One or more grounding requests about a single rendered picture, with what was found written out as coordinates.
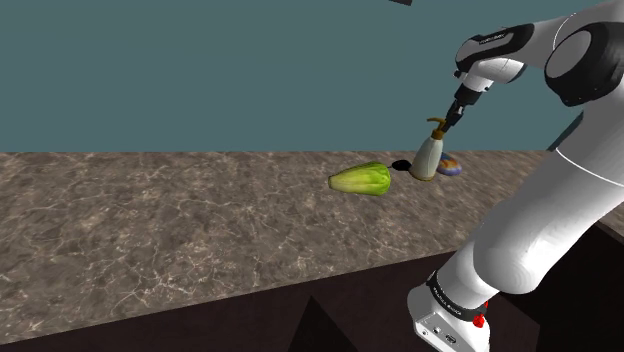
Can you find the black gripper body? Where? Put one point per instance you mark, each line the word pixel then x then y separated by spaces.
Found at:
pixel 467 96

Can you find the white soap dispenser gold pump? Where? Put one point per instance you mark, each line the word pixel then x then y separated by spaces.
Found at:
pixel 428 158

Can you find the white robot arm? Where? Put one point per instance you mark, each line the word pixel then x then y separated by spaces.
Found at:
pixel 546 229

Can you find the blue and orange egg-shaped object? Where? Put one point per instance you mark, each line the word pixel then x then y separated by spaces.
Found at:
pixel 451 166

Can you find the small black flat object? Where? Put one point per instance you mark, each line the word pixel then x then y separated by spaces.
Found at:
pixel 400 166

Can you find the green lettuce head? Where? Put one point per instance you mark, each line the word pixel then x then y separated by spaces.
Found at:
pixel 363 179

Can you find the dark robot stand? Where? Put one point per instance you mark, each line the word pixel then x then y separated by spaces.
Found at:
pixel 570 312

